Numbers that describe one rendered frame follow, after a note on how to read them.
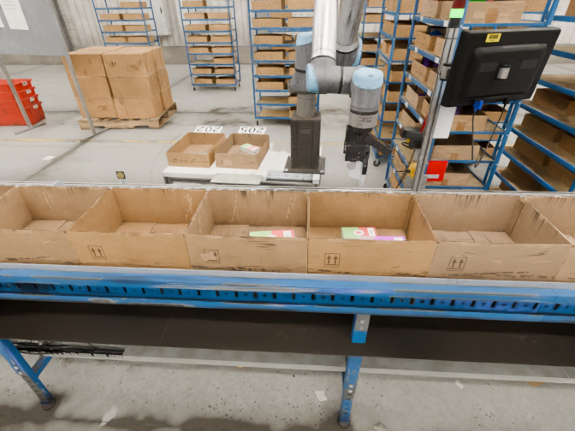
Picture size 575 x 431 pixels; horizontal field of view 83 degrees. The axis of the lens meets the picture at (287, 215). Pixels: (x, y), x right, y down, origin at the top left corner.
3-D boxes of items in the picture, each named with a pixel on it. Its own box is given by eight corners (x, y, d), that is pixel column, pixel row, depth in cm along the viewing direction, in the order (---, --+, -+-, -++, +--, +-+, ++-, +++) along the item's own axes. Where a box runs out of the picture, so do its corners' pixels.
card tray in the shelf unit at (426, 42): (414, 44, 263) (417, 30, 257) (453, 44, 260) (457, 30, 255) (426, 51, 229) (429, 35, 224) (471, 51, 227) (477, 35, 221)
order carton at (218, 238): (308, 227, 134) (309, 191, 125) (307, 278, 110) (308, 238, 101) (213, 225, 137) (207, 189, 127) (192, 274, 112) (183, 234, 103)
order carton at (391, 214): (405, 230, 132) (413, 193, 123) (426, 282, 108) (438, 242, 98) (307, 227, 134) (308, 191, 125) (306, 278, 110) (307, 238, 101)
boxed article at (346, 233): (340, 234, 129) (340, 227, 127) (373, 234, 129) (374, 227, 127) (342, 245, 123) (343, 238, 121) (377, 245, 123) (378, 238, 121)
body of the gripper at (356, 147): (342, 154, 119) (346, 121, 112) (366, 155, 119) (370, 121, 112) (344, 163, 113) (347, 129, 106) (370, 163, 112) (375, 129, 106)
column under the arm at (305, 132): (287, 156, 227) (287, 108, 209) (325, 157, 224) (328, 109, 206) (282, 172, 206) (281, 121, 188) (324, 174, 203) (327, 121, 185)
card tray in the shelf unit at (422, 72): (410, 72, 273) (412, 58, 268) (447, 72, 271) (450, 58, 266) (423, 82, 240) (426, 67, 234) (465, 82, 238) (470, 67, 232)
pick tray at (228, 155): (270, 147, 241) (269, 134, 235) (257, 169, 209) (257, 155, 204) (233, 145, 245) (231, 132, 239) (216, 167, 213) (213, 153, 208)
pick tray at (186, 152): (227, 146, 244) (225, 132, 238) (210, 168, 212) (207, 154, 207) (190, 144, 247) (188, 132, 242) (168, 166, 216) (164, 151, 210)
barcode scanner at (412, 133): (394, 143, 180) (401, 124, 174) (416, 145, 180) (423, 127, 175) (397, 147, 175) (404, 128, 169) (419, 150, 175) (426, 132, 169)
